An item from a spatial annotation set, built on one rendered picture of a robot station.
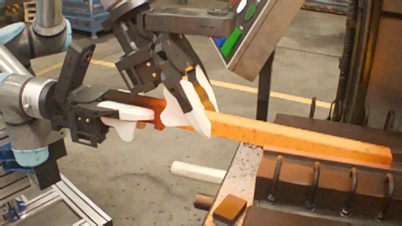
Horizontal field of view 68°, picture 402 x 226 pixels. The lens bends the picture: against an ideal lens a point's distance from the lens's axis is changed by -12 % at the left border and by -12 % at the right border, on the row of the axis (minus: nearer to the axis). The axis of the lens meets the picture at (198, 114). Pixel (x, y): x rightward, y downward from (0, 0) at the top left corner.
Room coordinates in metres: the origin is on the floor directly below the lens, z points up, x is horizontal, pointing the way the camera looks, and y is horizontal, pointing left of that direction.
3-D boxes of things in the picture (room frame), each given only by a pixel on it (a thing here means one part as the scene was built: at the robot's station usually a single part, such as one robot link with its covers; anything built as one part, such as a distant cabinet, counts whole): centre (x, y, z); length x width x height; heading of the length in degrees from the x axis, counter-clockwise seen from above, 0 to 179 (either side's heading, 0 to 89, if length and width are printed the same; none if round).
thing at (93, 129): (0.49, 0.20, 0.99); 0.12 x 0.08 x 0.09; 71
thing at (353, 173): (0.28, -0.18, 0.99); 0.04 x 0.01 x 0.06; 161
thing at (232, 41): (0.85, -0.09, 1.01); 0.07 x 0.05 x 0.07; 6
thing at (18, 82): (0.54, 0.35, 1.00); 0.11 x 0.08 x 0.09; 71
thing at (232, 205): (0.33, -0.04, 0.92); 0.04 x 0.03 x 0.01; 147
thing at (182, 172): (0.77, -0.13, 0.62); 0.44 x 0.05 x 0.05; 71
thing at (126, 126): (0.44, 0.11, 0.99); 0.09 x 0.03 x 0.06; 68
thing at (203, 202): (0.40, -0.01, 0.87); 0.04 x 0.03 x 0.03; 71
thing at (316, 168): (0.30, -0.14, 0.99); 0.04 x 0.01 x 0.06; 161
